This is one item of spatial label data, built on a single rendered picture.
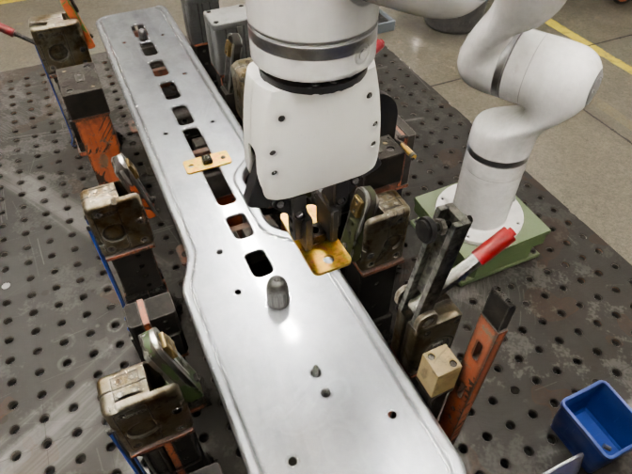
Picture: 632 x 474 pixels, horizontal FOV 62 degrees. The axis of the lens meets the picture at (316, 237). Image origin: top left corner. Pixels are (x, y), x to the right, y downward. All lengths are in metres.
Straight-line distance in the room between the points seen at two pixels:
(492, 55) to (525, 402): 0.61
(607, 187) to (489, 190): 1.70
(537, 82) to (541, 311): 0.49
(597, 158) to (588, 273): 1.66
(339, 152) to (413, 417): 0.38
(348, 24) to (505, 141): 0.72
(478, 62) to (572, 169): 1.89
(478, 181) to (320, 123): 0.75
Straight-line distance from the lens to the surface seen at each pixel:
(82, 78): 1.25
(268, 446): 0.66
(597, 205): 2.65
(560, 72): 0.94
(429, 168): 1.46
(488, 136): 1.04
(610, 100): 3.43
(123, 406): 0.66
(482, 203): 1.13
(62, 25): 1.43
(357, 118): 0.39
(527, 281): 1.25
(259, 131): 0.37
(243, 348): 0.72
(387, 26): 1.07
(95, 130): 1.26
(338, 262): 0.47
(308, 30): 0.32
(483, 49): 0.93
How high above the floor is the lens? 1.61
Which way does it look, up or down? 47 degrees down
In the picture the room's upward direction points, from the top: straight up
